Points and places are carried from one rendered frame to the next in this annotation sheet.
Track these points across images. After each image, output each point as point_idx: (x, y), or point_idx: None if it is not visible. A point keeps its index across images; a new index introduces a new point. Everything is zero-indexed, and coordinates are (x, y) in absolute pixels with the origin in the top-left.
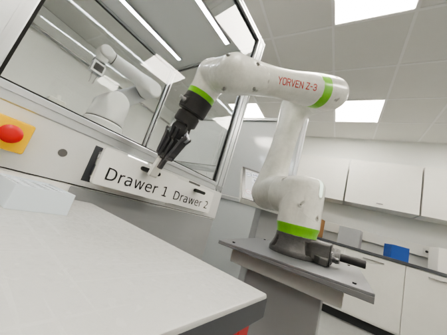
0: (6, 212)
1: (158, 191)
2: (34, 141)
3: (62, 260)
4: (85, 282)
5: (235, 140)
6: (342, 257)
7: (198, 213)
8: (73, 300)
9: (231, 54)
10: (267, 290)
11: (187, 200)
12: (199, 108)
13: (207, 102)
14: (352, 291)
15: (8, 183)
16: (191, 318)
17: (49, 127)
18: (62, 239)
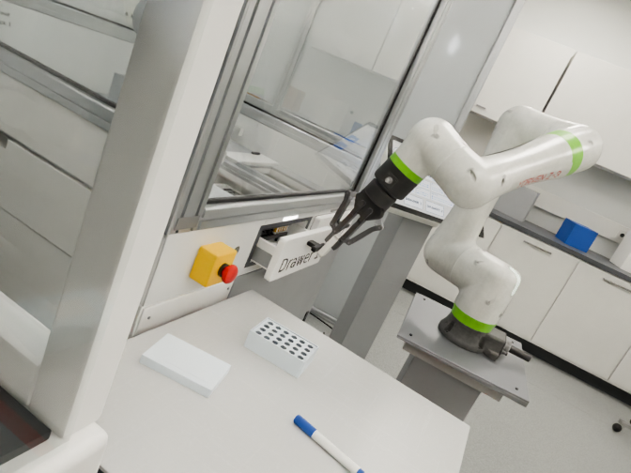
0: (307, 385)
1: (313, 256)
2: None
3: (393, 436)
4: (417, 450)
5: (398, 116)
6: (511, 349)
7: None
8: (427, 464)
9: (478, 178)
10: (434, 375)
11: None
12: (406, 193)
13: (417, 185)
14: (514, 397)
15: (288, 356)
16: (459, 461)
17: (231, 232)
18: (365, 411)
